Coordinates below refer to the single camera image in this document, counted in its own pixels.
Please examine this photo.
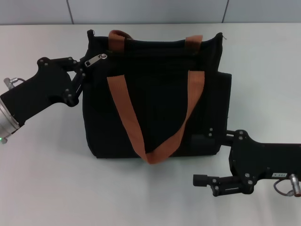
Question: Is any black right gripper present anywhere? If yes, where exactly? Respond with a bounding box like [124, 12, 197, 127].
[190, 127, 301, 198]

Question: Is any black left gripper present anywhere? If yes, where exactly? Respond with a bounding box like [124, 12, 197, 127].
[0, 57, 92, 129]

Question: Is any silver metal zipper pull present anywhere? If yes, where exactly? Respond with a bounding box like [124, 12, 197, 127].
[84, 53, 108, 68]

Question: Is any black fabric food bag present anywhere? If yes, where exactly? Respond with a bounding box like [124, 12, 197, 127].
[82, 29, 233, 160]

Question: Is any orange webbing bag handle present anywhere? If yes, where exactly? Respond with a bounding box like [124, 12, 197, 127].
[107, 70, 206, 165]
[108, 29, 204, 57]

